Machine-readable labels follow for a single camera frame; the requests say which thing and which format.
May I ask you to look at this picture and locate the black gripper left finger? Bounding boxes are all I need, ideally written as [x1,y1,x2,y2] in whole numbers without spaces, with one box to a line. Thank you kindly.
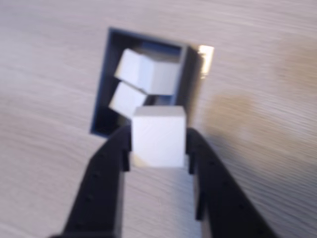
[49,125,133,238]

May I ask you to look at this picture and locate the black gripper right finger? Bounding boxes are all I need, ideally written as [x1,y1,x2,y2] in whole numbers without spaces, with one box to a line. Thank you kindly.
[184,127,280,238]

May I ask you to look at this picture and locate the white cube block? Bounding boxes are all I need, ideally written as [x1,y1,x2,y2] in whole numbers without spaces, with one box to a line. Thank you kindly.
[130,106,187,169]
[108,81,148,119]
[140,56,181,96]
[114,48,144,88]

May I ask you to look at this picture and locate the black open box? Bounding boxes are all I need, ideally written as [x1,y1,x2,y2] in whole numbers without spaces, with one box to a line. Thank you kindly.
[89,26,200,138]

